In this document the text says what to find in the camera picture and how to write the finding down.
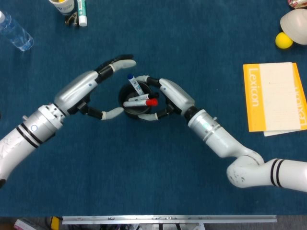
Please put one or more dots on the robot right five-finger hand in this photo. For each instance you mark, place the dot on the robot right five-finger hand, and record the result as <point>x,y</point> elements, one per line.
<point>177,95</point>

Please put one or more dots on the robot left five-finger hand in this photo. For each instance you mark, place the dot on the robot left five-finger hand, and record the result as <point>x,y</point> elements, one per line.
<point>74,91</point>

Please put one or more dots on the red-capped white marker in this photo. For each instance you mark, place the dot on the red-capped white marker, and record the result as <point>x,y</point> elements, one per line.
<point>144,103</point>

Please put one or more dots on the black pen holder cup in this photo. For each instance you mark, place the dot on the black pen holder cup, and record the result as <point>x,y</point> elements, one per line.
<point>134,111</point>

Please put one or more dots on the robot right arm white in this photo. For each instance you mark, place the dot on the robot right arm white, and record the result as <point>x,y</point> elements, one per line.
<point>216,136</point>

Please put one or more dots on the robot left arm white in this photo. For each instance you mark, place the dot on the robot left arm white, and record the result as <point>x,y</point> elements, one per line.
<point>24,139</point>

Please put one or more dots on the black-capped white marker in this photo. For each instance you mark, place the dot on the black-capped white marker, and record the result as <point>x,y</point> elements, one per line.
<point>141,97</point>

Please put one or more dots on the blue-capped white marker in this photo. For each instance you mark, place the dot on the blue-capped white marker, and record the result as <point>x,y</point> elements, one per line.
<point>135,85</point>

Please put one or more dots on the black metal binder clip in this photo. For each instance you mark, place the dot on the black metal binder clip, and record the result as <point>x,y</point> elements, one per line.
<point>72,19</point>

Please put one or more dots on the yellow Lexicon notebook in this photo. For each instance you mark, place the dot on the yellow Lexicon notebook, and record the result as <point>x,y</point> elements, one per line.
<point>254,115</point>

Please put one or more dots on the green white glue stick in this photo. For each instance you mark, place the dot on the green white glue stick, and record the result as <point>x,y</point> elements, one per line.
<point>82,12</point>

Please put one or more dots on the clear plastic water bottle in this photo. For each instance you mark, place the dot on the clear plastic water bottle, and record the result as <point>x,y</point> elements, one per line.
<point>16,33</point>

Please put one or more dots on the white paper cup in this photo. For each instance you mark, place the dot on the white paper cup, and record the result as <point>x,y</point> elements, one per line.
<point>64,7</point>

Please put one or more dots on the yellow ball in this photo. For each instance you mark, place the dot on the yellow ball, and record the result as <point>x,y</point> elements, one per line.
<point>283,41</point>

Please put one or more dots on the yellow black tool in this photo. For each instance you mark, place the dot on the yellow black tool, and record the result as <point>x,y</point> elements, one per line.
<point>55,221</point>

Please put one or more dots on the beige ribbed bowl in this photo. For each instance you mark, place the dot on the beige ribbed bowl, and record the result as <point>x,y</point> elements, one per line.
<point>296,25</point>

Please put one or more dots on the pink box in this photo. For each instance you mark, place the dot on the pink box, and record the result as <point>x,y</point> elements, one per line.
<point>25,224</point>

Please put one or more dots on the red snack package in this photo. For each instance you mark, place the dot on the red snack package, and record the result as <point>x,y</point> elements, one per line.
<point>298,3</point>

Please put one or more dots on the aluminium frame rail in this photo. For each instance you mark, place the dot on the aluminium frame rail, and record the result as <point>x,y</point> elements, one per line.
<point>168,219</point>

